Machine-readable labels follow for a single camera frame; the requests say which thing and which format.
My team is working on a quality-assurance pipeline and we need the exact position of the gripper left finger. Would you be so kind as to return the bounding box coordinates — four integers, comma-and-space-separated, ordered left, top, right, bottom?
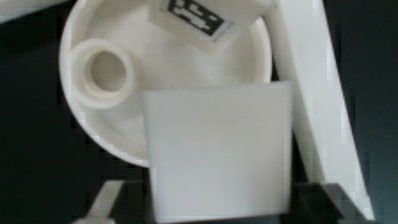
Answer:
70, 179, 157, 224

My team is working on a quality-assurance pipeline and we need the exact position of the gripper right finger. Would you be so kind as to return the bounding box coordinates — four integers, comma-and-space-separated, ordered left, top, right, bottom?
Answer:
290, 181, 372, 224

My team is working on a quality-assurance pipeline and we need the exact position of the white stool leg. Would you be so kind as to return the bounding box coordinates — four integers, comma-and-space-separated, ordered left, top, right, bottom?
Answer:
144, 81, 292, 224
148, 0, 274, 55

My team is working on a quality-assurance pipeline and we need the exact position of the white round stool seat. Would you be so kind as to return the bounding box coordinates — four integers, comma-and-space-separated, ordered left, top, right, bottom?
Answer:
61, 0, 272, 167

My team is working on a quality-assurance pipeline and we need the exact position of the white U-shaped obstacle fence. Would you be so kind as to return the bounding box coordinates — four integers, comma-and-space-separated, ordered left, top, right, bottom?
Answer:
0, 0, 375, 224

